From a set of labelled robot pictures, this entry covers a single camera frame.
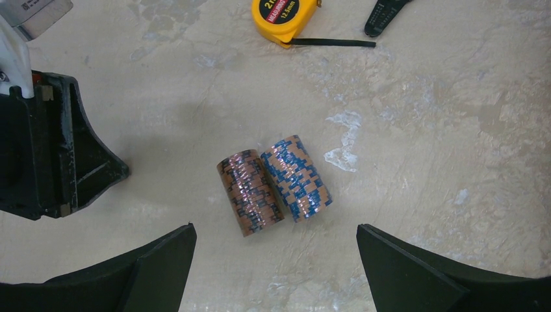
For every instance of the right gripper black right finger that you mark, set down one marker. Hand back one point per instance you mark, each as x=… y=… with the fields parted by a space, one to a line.
x=404 y=277

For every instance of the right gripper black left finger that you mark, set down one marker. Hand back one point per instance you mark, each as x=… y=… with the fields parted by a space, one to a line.
x=149 y=278

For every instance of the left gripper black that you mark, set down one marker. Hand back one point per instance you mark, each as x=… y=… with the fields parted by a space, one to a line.
x=30 y=183

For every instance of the brown black poker chip stack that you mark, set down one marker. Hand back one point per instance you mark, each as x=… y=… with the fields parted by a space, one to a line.
x=249 y=191

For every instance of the brown blue poker chip stack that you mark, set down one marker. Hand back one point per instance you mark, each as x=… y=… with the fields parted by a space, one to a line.
x=296 y=178

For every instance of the yellow tape measure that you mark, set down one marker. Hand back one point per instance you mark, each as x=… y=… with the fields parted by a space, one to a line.
x=282 y=21

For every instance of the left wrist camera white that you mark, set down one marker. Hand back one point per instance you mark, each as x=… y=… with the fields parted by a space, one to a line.
x=21 y=22

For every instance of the black handled pliers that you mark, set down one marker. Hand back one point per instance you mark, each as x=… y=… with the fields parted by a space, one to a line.
x=382 y=14

